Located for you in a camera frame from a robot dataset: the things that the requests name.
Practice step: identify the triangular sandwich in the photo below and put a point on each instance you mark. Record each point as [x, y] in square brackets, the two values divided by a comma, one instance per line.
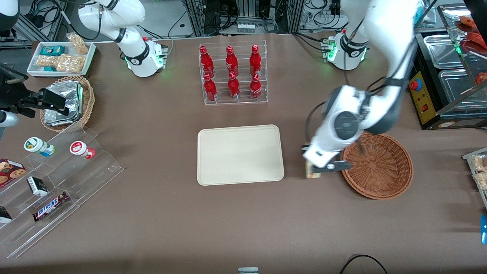
[314, 173]

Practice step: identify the round brown wicker basket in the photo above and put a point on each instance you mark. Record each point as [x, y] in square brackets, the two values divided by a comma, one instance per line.
[380, 171]

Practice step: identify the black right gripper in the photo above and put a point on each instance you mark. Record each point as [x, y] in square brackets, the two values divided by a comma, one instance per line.
[11, 92]

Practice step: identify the black yellow food warmer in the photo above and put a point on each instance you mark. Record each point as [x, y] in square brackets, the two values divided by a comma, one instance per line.
[416, 99]

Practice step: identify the brown Snickers bar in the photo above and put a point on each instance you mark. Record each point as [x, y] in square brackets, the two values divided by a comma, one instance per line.
[50, 206]

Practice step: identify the blue plastic object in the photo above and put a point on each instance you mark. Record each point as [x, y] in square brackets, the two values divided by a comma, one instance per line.
[484, 230]

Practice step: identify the stainless steel pan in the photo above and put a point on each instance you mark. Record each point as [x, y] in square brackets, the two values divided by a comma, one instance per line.
[439, 49]
[454, 85]

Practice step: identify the aluminium frame equipment rack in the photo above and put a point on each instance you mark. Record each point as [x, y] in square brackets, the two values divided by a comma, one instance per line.
[247, 11]

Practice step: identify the small grey device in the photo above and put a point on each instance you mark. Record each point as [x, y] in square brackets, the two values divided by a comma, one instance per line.
[248, 270]

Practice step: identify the red fried food piece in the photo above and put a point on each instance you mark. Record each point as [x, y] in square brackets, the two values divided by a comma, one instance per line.
[466, 23]
[475, 42]

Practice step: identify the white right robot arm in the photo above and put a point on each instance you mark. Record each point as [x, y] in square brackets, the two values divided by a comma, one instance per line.
[133, 53]

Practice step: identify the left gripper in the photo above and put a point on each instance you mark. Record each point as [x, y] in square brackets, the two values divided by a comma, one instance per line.
[303, 146]

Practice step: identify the red cola bottle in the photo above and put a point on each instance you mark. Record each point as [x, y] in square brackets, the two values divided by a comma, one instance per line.
[206, 61]
[210, 88]
[231, 61]
[256, 88]
[255, 61]
[233, 86]

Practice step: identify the beige rectangular serving tray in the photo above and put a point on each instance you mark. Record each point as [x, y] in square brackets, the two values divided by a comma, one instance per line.
[239, 154]

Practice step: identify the oval light wicker basket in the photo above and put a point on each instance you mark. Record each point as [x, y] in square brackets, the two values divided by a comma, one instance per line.
[88, 102]

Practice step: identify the green lid yogurt bottle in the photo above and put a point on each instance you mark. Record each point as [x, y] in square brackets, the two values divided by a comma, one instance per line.
[36, 146]

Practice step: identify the metal tray with snacks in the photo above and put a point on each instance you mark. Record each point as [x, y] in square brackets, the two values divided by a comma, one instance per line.
[470, 155]

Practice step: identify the clear acrylic stepped stand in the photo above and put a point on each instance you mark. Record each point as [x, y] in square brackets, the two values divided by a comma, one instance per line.
[76, 182]

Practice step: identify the red lid yogurt bottle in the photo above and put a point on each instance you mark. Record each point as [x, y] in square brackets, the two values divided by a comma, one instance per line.
[80, 149]

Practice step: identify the black power adapter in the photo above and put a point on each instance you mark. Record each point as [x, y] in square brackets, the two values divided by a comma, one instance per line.
[35, 19]

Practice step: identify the silver foil wrapped package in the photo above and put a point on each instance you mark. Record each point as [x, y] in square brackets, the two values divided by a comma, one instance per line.
[68, 95]

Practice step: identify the clear acrylic bottle rack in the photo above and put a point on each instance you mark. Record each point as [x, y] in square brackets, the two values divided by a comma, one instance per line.
[243, 102]

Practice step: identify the white rectangular snack tray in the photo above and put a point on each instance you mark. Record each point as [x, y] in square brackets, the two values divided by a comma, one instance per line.
[34, 71]

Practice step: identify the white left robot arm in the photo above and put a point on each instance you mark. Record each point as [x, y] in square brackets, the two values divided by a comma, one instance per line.
[384, 38]

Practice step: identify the glass display case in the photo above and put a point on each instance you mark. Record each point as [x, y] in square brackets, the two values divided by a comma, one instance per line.
[452, 23]

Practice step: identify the clear bag of crackers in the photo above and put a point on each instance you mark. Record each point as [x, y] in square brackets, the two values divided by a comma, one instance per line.
[78, 43]
[479, 163]
[71, 64]
[481, 181]
[47, 61]

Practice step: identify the small teal snack box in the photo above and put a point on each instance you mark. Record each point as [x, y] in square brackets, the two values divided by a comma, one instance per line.
[49, 69]

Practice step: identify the small black white box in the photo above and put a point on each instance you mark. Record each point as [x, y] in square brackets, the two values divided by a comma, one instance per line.
[37, 186]
[4, 215]

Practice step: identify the red cookie box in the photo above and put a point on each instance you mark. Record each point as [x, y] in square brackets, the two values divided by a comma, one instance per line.
[9, 172]

